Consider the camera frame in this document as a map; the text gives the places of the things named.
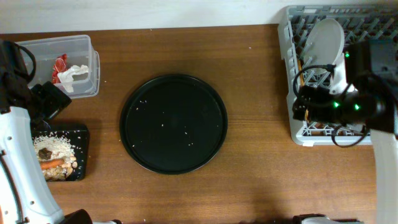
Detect clear plastic bin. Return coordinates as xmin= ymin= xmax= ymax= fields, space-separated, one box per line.
xmin=17 ymin=35 xmax=100 ymax=99

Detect wooden chopstick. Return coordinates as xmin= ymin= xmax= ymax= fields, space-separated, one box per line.
xmin=297 ymin=59 xmax=308 ymax=122

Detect red snack wrapper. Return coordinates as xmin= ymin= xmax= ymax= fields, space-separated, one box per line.
xmin=52 ymin=54 xmax=67 ymax=84

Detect black rectangular tray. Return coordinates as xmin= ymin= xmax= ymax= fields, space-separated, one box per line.
xmin=32 ymin=123 xmax=90 ymax=181

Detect white plate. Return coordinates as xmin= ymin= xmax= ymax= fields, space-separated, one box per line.
xmin=303 ymin=18 xmax=345 ymax=66

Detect orange carrot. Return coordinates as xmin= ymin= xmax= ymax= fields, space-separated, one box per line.
xmin=40 ymin=159 xmax=65 ymax=170

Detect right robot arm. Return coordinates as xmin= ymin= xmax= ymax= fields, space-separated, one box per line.
xmin=292 ymin=40 xmax=397 ymax=223

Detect white tissue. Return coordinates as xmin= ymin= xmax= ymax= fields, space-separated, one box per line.
xmin=57 ymin=65 xmax=89 ymax=93

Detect brown food scrap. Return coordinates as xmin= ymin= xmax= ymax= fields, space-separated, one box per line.
xmin=38 ymin=147 xmax=52 ymax=160

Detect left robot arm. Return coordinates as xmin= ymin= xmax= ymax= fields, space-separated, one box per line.
xmin=1 ymin=40 xmax=92 ymax=223

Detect round black tray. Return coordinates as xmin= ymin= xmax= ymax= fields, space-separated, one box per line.
xmin=119 ymin=74 xmax=228 ymax=175

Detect grey dishwasher rack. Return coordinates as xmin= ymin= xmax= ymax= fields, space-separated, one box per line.
xmin=277 ymin=4 xmax=397 ymax=147

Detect rice and peanut shells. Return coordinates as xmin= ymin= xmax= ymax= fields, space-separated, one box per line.
xmin=33 ymin=133 xmax=79 ymax=182

